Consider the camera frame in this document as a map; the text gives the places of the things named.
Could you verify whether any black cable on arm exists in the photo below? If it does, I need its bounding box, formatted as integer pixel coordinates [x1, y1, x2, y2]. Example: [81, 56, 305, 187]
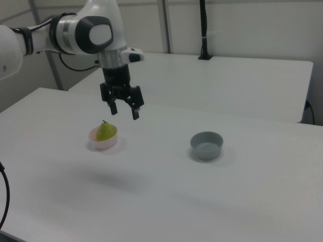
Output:
[59, 52, 102, 72]

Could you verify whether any pink plastic bowl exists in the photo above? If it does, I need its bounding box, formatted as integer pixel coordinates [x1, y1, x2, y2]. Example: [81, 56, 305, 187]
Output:
[88, 126, 119, 151]

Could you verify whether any black pole with clamp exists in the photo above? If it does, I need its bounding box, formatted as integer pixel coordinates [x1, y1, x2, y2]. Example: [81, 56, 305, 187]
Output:
[198, 0, 214, 61]

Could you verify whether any grey metal frame post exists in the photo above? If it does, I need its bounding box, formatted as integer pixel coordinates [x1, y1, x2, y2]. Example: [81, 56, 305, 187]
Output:
[45, 51, 64, 91]

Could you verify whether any thin black power cable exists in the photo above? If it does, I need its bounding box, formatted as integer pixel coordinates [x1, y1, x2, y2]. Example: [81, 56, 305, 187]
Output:
[305, 100, 316, 125]

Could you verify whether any dark thick cable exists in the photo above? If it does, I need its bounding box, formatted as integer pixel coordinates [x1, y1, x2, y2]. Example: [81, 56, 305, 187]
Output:
[0, 161, 11, 229]

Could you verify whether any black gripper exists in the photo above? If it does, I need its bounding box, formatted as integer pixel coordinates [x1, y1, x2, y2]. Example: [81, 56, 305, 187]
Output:
[99, 65, 145, 120]

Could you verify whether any black strap on arm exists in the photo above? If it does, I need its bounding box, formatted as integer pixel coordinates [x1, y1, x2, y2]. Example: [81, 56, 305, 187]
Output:
[15, 27, 35, 56]

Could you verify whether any green pear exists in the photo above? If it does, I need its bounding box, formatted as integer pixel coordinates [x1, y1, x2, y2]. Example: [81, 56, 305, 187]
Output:
[96, 119, 117, 142]

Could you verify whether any grey plastic bowl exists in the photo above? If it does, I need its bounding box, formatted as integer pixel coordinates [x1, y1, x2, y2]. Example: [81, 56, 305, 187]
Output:
[190, 131, 225, 160]

